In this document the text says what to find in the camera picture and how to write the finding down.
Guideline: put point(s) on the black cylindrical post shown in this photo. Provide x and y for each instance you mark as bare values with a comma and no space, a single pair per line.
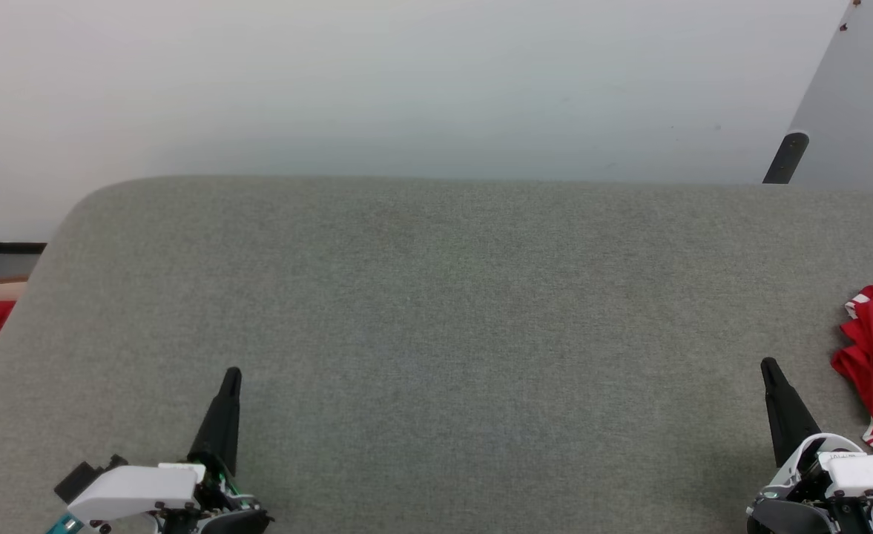
788,157

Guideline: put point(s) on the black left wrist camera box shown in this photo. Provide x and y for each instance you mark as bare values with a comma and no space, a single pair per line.
84,478

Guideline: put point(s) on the dark framed floor panel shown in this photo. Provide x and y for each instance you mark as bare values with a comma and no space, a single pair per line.
7,246

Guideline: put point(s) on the grey panel board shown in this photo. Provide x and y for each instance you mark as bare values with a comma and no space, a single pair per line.
866,111

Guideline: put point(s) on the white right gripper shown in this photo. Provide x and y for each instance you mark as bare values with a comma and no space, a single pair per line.
866,482

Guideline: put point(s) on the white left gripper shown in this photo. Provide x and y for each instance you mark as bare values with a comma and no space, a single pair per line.
139,489

